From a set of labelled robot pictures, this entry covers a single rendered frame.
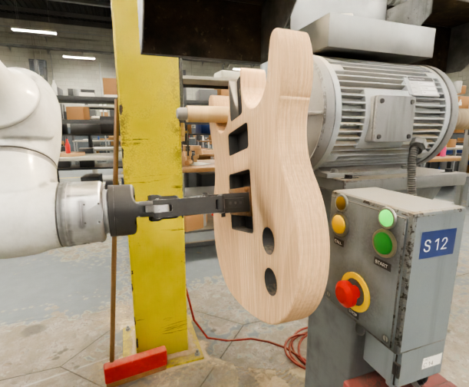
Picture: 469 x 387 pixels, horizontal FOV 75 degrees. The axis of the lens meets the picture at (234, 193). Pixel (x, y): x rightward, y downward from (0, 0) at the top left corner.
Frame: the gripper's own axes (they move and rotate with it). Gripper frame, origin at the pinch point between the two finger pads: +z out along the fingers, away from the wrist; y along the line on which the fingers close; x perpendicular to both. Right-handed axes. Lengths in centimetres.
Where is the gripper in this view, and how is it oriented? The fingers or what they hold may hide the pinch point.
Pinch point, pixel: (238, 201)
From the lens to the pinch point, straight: 51.3
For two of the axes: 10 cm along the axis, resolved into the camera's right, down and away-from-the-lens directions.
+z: 9.4, -0.6, 3.4
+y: 3.4, -0.2, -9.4
